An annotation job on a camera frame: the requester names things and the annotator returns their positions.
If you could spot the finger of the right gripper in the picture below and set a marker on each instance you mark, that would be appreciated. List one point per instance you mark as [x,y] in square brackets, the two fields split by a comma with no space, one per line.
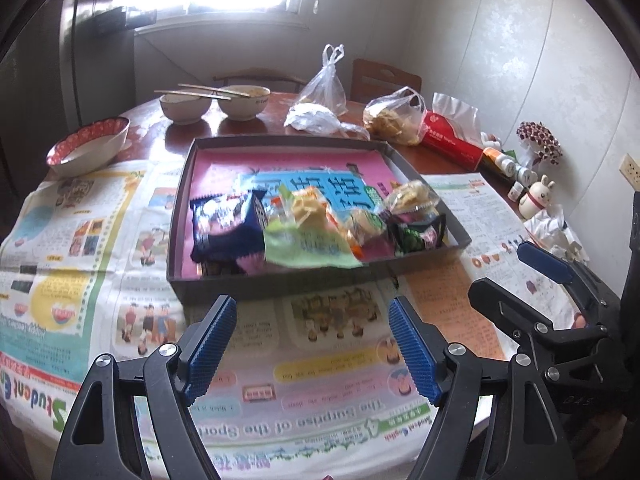
[511,315]
[554,268]

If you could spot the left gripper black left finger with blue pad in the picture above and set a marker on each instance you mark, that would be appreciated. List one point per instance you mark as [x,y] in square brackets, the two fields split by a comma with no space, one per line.
[102,437]

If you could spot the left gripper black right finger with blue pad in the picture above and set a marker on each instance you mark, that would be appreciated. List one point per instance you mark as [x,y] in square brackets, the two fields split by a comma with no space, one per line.
[494,419]

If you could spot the green black snack packet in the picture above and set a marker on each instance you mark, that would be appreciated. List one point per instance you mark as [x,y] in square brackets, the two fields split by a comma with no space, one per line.
[420,235]

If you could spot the clear pastry snack packet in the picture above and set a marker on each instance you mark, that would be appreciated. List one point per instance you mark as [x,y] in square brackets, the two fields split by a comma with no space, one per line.
[411,196]

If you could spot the green label pastry packet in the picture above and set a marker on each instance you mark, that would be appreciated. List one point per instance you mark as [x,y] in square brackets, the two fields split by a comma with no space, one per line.
[363,226]

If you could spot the yellow snack green wrapper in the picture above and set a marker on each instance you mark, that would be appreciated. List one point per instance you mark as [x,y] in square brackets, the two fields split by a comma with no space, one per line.
[311,252]

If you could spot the dark blue cookie packet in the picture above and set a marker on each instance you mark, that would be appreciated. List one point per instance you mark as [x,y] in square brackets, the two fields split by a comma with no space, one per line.
[227,227]

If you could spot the red snack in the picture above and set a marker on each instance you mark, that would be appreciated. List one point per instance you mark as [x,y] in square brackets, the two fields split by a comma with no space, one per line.
[378,248]

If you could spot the orange snack packet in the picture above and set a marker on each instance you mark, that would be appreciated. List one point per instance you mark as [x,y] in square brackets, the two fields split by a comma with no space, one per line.
[305,212]

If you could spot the crumpled white tissue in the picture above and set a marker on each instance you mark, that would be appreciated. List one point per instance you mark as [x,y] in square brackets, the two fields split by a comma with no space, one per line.
[551,232]

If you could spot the white rabbit figurine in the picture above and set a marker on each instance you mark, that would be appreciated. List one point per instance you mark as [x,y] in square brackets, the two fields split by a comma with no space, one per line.
[536,198]

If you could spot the small white bottle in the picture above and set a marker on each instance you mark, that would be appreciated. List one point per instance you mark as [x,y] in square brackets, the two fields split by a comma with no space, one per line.
[516,191]
[526,176]

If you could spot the newspaper sheet right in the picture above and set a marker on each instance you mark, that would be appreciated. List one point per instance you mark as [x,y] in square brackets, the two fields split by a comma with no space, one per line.
[440,293]

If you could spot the orange capped bottle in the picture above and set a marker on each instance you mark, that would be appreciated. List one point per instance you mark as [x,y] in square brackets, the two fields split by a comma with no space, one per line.
[503,162]

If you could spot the red white flower ornament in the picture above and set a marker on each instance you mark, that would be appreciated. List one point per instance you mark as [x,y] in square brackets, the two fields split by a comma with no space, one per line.
[539,144]

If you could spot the red tissue pack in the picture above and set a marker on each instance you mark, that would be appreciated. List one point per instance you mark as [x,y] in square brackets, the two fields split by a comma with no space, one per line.
[452,128]

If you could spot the pink and blue book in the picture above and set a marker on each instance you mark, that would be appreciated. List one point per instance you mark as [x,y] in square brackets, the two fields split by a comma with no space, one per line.
[225,169]

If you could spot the plastic bag with fried food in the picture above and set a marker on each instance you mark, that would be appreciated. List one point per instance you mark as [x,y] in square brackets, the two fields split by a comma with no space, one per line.
[396,118]

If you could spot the colourful student newspaper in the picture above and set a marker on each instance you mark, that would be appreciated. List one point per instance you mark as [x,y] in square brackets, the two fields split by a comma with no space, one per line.
[309,386]

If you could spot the wooden chair back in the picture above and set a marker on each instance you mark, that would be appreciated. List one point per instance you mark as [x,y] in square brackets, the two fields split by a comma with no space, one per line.
[370,80]

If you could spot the crumpled white plastic bag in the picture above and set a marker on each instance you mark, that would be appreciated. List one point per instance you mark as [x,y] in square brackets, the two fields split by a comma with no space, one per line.
[318,120]

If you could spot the clear tied plastic bag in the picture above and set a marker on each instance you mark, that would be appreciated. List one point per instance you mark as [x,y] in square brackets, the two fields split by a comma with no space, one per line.
[325,87]

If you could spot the red rimmed ceramic bowl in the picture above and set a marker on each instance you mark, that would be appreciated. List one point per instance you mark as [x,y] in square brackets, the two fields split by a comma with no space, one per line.
[89,148]

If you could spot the white bowl right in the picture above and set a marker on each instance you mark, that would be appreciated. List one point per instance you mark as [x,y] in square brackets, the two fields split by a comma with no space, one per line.
[246,101]

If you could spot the white bowl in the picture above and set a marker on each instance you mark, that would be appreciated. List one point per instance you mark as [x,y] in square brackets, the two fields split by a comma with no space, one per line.
[246,101]
[183,110]

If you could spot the white bowl left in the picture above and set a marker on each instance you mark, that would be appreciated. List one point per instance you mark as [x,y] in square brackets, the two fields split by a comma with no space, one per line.
[183,110]

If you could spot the chopstick front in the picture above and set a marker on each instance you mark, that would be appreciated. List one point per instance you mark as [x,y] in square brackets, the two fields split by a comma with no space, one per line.
[200,95]

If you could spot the chopstick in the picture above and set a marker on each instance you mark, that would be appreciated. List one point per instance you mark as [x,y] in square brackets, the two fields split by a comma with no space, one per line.
[200,95]
[212,90]

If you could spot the chopstick back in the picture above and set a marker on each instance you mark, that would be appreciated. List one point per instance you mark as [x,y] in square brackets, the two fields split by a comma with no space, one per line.
[212,90]

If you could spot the wall power socket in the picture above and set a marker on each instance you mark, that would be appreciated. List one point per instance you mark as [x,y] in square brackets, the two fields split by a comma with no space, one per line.
[630,170]

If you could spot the wooden chair dark frame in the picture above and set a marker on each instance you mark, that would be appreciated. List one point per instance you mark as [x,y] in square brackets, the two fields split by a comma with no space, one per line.
[261,74]

